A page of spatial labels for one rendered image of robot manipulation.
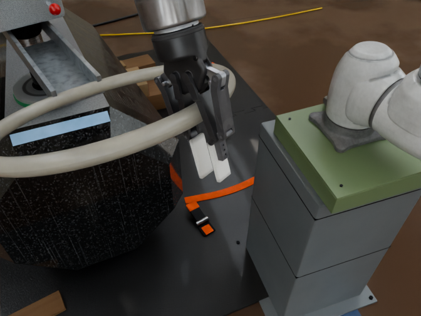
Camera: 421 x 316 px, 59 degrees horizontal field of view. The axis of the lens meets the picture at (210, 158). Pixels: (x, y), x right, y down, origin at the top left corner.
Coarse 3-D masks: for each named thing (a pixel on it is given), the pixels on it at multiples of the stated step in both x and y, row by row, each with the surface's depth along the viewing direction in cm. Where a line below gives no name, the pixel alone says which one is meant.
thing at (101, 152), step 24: (144, 72) 89; (72, 96) 87; (0, 120) 74; (24, 120) 78; (168, 120) 51; (192, 120) 53; (96, 144) 49; (120, 144) 49; (144, 144) 50; (0, 168) 51; (24, 168) 50; (48, 168) 49; (72, 168) 49
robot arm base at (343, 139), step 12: (312, 120) 117; (324, 120) 113; (324, 132) 113; (336, 132) 109; (348, 132) 107; (360, 132) 107; (372, 132) 109; (336, 144) 108; (348, 144) 108; (360, 144) 109
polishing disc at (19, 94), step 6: (24, 78) 132; (30, 78) 132; (18, 84) 129; (24, 84) 129; (30, 84) 129; (18, 90) 126; (24, 90) 126; (30, 90) 126; (36, 90) 126; (18, 96) 124; (24, 96) 124; (30, 96) 124; (36, 96) 124; (42, 96) 124; (24, 102) 123; (30, 102) 122
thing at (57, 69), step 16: (48, 32) 113; (16, 48) 103; (32, 48) 108; (48, 48) 108; (64, 48) 104; (32, 64) 93; (48, 64) 101; (64, 64) 101; (80, 64) 96; (48, 80) 95; (64, 80) 95; (80, 80) 95; (96, 80) 89; (48, 96) 89
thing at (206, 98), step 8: (184, 80) 52; (192, 80) 51; (192, 88) 52; (208, 88) 54; (192, 96) 52; (200, 96) 52; (208, 96) 53; (200, 104) 53; (208, 104) 53; (200, 112) 54; (208, 112) 53; (208, 120) 53; (208, 128) 54; (216, 128) 54; (216, 136) 54
